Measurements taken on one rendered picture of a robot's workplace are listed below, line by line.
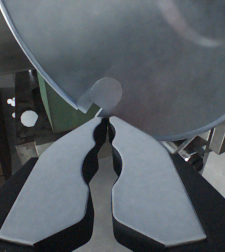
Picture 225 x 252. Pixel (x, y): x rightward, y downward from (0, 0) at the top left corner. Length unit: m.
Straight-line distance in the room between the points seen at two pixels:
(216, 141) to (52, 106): 0.24
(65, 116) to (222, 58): 0.20
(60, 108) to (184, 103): 0.17
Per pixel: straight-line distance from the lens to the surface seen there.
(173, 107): 0.16
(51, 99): 0.27
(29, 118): 0.27
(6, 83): 0.93
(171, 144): 0.21
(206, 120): 0.20
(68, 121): 0.28
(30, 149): 0.33
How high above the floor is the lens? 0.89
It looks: 51 degrees down
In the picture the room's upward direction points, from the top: 139 degrees clockwise
